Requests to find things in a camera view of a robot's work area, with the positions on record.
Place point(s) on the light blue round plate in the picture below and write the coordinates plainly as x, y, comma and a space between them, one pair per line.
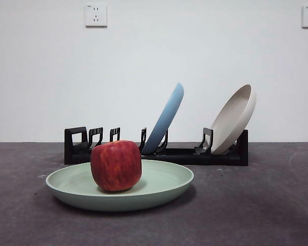
166, 115

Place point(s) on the beige round plate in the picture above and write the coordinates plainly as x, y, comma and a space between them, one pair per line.
233, 118

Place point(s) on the red apple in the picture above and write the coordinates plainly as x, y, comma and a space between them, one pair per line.
115, 166

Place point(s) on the pale green round plate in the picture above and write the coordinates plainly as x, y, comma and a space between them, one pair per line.
74, 194

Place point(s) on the black plate rack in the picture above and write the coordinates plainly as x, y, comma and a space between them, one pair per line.
208, 159

